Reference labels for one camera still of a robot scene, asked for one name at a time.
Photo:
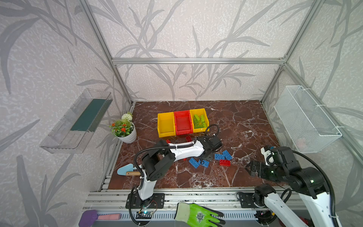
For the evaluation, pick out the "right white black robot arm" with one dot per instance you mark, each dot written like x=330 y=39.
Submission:
x=304 y=176

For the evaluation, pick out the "blue lego right flat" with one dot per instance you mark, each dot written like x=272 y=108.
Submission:
x=219 y=157

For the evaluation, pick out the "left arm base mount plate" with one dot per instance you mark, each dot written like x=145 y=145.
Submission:
x=156 y=201

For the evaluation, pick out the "light blue garden scoop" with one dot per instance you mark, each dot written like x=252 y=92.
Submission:
x=122 y=171

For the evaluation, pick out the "green garden trowel wooden handle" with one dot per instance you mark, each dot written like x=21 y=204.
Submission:
x=133 y=173

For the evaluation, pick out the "white wire mesh basket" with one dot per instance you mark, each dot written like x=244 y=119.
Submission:
x=308 y=125

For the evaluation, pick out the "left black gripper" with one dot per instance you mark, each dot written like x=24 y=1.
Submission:
x=209 y=153

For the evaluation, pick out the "red bin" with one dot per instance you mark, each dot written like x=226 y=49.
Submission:
x=183 y=122

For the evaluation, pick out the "purple brush pink handle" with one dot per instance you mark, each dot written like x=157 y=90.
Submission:
x=88 y=218

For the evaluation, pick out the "clear acrylic wall shelf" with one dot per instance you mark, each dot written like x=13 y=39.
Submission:
x=74 y=131

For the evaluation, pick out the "green lego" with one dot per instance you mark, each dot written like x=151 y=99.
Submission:
x=196 y=118
x=202 y=125
x=196 y=124

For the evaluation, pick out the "potted flower plant white pot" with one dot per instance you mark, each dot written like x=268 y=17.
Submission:
x=124 y=129

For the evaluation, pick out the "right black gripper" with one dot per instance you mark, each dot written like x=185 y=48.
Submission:
x=255 y=169

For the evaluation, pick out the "green work glove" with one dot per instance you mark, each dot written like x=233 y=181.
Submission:
x=198 y=216

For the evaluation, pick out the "blue lego bottom middle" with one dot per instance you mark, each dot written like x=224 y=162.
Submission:
x=204 y=163

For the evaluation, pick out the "blue lego bottom left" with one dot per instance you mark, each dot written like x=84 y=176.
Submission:
x=194 y=163

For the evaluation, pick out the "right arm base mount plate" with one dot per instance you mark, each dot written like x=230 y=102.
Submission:
x=250 y=200

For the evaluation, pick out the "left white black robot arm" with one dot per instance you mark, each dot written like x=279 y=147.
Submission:
x=153 y=163

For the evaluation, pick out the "yellow bin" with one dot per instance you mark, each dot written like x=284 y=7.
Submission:
x=203 y=117
x=166 y=124

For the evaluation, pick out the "small green circuit board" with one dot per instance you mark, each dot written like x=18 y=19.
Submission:
x=144 y=215

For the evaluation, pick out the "blue lego right angled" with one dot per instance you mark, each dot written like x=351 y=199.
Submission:
x=227 y=155

